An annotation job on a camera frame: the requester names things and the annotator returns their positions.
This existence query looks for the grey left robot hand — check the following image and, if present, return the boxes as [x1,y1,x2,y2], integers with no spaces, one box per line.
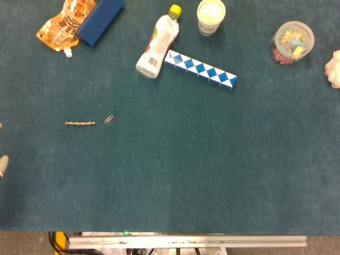
[0,123,10,179]

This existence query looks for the blue rectangular box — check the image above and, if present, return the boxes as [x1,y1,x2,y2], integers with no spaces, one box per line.
[75,0,126,48]

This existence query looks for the orange drink pouch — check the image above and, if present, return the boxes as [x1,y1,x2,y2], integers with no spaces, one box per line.
[36,0,98,58]

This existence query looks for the teal table cloth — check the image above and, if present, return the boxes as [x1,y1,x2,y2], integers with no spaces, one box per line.
[0,0,340,236]

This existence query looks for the white bottle with yellow cap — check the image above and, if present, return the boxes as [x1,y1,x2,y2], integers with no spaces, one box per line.
[135,4,182,79]

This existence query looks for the blue white snake puzzle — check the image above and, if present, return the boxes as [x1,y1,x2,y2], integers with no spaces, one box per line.
[164,49,237,91]

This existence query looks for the white paper cup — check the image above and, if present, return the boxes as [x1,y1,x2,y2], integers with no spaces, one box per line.
[197,0,226,36]

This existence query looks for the clear jar of binder clips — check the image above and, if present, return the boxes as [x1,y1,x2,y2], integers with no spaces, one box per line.
[270,21,315,65]

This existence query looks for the white mesh bath sponge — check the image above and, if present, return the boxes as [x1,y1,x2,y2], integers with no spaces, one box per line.
[325,49,340,89]

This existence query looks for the black yellow cables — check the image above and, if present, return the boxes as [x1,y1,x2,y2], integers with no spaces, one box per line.
[48,231,70,255]

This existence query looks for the aluminium profile rail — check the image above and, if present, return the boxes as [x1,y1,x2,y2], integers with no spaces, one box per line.
[68,235,308,250]

